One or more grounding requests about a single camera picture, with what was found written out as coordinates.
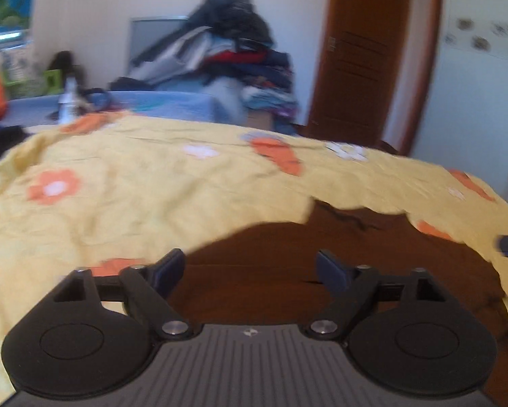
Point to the flower wall sticker strip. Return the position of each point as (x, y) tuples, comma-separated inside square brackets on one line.
[(483, 38)]

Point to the pile of clothes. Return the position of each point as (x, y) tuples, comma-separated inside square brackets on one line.
[(233, 55)]

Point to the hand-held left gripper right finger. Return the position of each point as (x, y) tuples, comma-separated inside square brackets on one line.
[(332, 269)]

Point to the brown garment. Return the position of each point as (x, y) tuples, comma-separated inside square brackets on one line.
[(279, 246)]

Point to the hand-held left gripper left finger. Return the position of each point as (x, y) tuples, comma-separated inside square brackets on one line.
[(169, 269)]

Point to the clear plastic bottle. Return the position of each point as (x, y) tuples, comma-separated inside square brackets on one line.
[(68, 99)]

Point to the black bag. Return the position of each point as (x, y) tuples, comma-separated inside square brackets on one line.
[(63, 61)]

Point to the grey panel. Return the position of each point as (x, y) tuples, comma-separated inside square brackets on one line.
[(146, 36)]

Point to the blue covered table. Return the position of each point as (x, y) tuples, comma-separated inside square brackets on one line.
[(169, 104)]

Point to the yellow floral bed sheet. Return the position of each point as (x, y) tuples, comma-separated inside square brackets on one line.
[(143, 186)]

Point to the green stool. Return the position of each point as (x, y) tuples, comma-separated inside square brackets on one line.
[(52, 81)]

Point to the brown wooden door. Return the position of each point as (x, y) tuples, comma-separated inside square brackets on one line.
[(360, 51)]

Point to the cardboard box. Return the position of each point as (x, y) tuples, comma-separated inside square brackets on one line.
[(260, 119)]

